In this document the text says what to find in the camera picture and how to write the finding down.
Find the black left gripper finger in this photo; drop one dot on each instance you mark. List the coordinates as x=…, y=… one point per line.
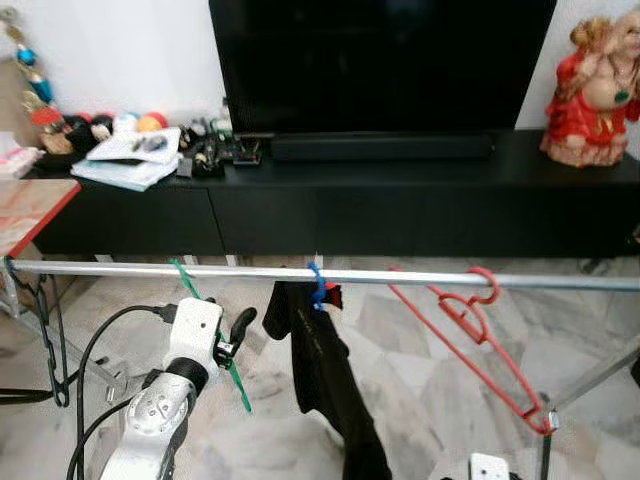
x=243, y=325

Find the green plastic hanger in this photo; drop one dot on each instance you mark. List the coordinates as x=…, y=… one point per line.
x=240, y=390

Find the blue plastic hanger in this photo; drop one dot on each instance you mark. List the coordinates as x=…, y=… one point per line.
x=316, y=285

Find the red plastic hanger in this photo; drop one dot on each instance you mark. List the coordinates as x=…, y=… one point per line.
x=495, y=287

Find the silver metal clothes rack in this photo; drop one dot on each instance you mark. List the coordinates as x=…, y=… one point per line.
x=250, y=273

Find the black t-shirt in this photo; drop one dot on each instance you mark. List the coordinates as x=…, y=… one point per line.
x=320, y=360

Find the black television console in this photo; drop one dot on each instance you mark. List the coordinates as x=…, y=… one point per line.
x=400, y=210

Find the white paper stack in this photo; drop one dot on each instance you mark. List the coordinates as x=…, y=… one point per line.
x=130, y=160

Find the clear plastic bottle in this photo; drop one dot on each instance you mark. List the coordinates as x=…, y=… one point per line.
x=223, y=122

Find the orange ball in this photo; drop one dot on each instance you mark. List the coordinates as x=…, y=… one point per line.
x=152, y=123

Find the black soundbar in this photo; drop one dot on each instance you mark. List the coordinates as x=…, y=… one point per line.
x=380, y=147

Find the marble table with red edge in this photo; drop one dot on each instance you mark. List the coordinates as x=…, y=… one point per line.
x=30, y=210

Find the black round figurine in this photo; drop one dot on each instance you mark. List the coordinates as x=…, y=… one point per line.
x=101, y=127
x=76, y=132

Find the red-lidded jar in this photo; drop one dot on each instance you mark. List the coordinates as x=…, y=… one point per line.
x=50, y=135

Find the pink tissue pack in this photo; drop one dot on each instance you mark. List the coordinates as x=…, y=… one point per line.
x=15, y=160

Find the black flat television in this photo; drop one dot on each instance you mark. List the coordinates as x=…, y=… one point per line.
x=380, y=60

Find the beaded hanging ornament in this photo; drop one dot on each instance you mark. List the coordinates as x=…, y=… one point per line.
x=40, y=88

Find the light wooden cabinet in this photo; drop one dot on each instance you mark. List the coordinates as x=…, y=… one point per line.
x=8, y=100

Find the red laughing buddha statue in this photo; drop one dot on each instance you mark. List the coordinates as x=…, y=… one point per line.
x=590, y=110

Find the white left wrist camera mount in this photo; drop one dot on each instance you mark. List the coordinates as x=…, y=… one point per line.
x=195, y=325

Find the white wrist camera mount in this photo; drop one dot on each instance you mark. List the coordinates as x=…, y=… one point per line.
x=488, y=468
x=195, y=325

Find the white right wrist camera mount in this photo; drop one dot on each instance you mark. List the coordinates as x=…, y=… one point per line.
x=488, y=468

